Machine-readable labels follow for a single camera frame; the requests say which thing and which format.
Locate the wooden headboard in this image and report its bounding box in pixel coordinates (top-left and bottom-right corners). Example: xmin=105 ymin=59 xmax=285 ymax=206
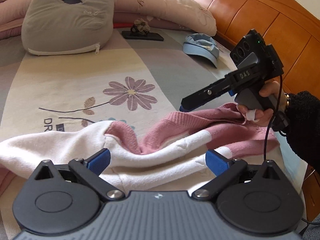
xmin=171 ymin=0 xmax=320 ymax=222

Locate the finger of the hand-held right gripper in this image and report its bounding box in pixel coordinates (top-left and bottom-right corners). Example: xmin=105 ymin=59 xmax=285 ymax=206
xmin=179 ymin=79 xmax=237 ymax=112

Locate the person's right forearm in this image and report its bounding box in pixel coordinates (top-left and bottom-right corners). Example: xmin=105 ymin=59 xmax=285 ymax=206
xmin=285 ymin=91 xmax=320 ymax=178

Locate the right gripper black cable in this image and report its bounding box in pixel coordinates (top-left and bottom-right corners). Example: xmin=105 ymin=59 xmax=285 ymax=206
xmin=262 ymin=72 xmax=288 ymax=162

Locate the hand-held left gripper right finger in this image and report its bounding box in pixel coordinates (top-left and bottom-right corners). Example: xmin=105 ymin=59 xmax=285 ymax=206
xmin=191 ymin=149 xmax=285 ymax=202

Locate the person's right hand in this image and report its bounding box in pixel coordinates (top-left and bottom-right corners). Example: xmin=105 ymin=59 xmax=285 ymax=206
xmin=237 ymin=81 xmax=288 ymax=128

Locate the beige flower hair clip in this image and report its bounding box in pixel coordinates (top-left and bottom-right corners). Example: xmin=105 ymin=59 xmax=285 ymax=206
xmin=130 ymin=18 xmax=150 ymax=34

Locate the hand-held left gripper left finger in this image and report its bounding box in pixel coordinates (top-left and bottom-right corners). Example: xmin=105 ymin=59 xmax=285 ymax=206
xmin=30 ymin=148 xmax=124 ymax=201

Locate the blue baseball cap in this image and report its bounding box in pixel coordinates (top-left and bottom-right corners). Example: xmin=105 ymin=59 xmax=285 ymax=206
xmin=182 ymin=33 xmax=220 ymax=68

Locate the black hair clip with flower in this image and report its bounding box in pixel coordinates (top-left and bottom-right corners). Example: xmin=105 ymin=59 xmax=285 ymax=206
xmin=122 ymin=31 xmax=164 ymax=42

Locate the pink and white sweater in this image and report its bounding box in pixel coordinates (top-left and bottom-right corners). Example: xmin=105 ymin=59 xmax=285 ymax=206
xmin=0 ymin=102 xmax=280 ymax=195

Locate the grey cat face cushion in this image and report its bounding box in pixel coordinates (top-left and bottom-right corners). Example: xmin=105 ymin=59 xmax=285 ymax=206
xmin=21 ymin=0 xmax=116 ymax=56

